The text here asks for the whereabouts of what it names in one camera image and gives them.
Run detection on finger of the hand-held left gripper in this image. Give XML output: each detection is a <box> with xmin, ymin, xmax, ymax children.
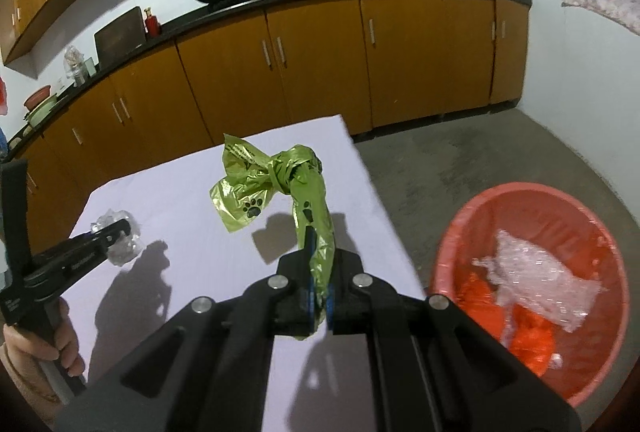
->
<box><xmin>27</xmin><ymin>219</ymin><xmax>134</xmax><ymax>287</ymax></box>

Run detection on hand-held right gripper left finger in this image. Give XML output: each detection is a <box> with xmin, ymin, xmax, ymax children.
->
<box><xmin>55</xmin><ymin>225</ymin><xmax>321</xmax><ymax>432</ymax></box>

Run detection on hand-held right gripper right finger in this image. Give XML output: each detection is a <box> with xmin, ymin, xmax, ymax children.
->
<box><xmin>327</xmin><ymin>249</ymin><xmax>583</xmax><ymax>432</ymax></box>

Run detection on small clear plastic scrap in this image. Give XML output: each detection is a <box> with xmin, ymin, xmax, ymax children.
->
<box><xmin>90</xmin><ymin>209</ymin><xmax>143</xmax><ymax>268</ymax></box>

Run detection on olive green plastic bag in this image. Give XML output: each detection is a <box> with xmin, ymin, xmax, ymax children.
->
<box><xmin>208</xmin><ymin>133</ymin><xmax>337</xmax><ymax>342</ymax></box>

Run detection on large orange plastic bag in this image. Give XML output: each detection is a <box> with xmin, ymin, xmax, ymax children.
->
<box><xmin>452</xmin><ymin>271</ymin><xmax>516</xmax><ymax>348</ymax></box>

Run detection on clear plastic bag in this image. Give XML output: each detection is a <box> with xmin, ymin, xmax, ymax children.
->
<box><xmin>472</xmin><ymin>228</ymin><xmax>611</xmax><ymax>333</ymax></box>

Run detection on round orange plastic bag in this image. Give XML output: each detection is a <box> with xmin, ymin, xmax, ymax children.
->
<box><xmin>505</xmin><ymin>305</ymin><xmax>557</xmax><ymax>375</ymax></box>

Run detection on red plastic basin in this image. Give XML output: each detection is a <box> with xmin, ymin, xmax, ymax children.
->
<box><xmin>429</xmin><ymin>182</ymin><xmax>631</xmax><ymax>409</ymax></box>

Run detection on person's left forearm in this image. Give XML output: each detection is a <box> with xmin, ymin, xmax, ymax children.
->
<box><xmin>0</xmin><ymin>342</ymin><xmax>65</xmax><ymax>418</ymax></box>

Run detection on person's left hand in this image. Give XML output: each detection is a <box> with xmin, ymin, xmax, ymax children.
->
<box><xmin>5</xmin><ymin>299</ymin><xmax>86</xmax><ymax>378</ymax></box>

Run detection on pale green basin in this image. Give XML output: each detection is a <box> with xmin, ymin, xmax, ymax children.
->
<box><xmin>25</xmin><ymin>95</ymin><xmax>58</xmax><ymax>123</ymax></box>

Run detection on pink basin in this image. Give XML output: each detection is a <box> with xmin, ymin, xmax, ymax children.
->
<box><xmin>24</xmin><ymin>85</ymin><xmax>52</xmax><ymax>109</ymax></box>

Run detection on glass jar with plastic cover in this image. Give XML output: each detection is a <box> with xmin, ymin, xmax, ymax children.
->
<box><xmin>63</xmin><ymin>46</ymin><xmax>96</xmax><ymax>86</ymax></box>

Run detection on brown wooden base cabinets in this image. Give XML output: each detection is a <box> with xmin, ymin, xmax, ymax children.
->
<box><xmin>0</xmin><ymin>0</ymin><xmax>530</xmax><ymax>238</ymax></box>

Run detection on brown wooden cutting board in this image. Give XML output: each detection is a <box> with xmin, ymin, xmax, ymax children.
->
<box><xmin>94</xmin><ymin>6</ymin><xmax>147</xmax><ymax>66</ymax></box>

